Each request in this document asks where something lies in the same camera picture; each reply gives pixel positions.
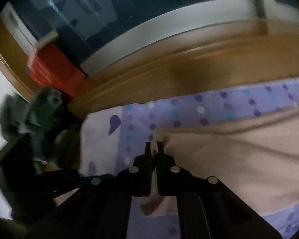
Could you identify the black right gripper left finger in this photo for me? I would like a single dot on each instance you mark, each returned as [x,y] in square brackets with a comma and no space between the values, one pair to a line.
[137,179]

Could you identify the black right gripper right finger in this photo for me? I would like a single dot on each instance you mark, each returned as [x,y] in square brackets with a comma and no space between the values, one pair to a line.
[171,179]

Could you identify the beige brown garment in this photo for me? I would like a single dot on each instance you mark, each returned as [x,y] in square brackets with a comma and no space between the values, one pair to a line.
[256,158]

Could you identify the dark clothes pile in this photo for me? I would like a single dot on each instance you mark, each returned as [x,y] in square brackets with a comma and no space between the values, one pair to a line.
[42,119]

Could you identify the purple polka dot bedsheet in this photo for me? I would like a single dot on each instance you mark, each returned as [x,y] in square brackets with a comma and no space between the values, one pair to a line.
[111,139]

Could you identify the red box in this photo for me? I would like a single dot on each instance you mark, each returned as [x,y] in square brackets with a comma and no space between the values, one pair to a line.
[48,66]

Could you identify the wooden window frame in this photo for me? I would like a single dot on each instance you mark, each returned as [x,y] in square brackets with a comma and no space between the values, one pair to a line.
[210,58]

